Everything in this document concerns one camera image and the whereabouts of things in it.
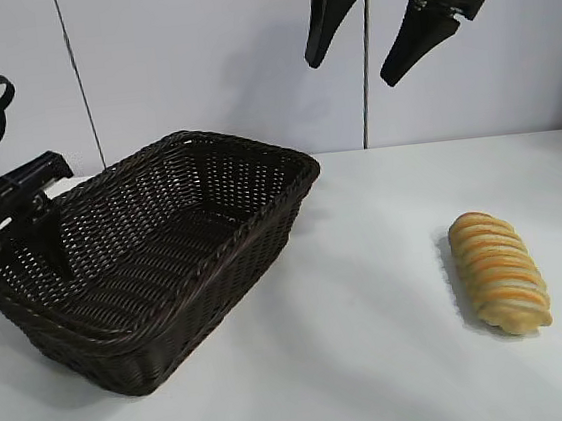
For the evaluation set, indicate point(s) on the long striped bread loaf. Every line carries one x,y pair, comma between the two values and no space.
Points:
499,273

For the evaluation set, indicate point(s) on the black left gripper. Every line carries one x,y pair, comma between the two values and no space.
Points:
22,190

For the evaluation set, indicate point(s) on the dark brown wicker basket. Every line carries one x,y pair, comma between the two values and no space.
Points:
168,287

